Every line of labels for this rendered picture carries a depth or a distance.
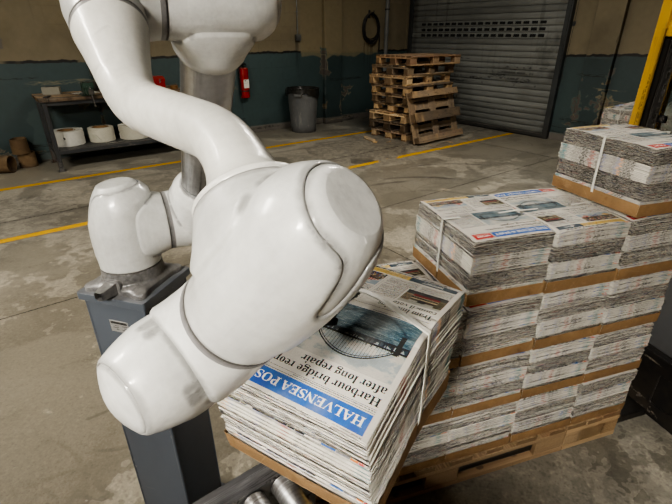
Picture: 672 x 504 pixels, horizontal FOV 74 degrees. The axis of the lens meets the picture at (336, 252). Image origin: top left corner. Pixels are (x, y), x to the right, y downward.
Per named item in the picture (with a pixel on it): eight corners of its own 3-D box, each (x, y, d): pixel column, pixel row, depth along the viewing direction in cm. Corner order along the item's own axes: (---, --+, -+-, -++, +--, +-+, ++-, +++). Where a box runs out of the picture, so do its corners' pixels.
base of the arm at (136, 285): (70, 298, 112) (64, 279, 109) (130, 260, 131) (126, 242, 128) (131, 309, 107) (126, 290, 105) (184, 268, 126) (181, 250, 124)
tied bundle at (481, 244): (411, 256, 170) (416, 199, 160) (477, 247, 178) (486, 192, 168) (464, 309, 138) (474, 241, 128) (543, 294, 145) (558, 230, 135)
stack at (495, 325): (274, 448, 190) (260, 280, 153) (504, 389, 222) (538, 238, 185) (295, 536, 157) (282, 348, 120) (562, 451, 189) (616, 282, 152)
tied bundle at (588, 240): (477, 248, 177) (485, 193, 167) (538, 239, 185) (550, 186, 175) (542, 296, 145) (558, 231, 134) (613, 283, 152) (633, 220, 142)
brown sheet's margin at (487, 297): (411, 255, 170) (412, 245, 168) (477, 246, 177) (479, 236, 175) (465, 307, 137) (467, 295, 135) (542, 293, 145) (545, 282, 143)
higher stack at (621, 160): (503, 389, 222) (561, 126, 165) (552, 376, 230) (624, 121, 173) (560, 451, 189) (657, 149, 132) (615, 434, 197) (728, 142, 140)
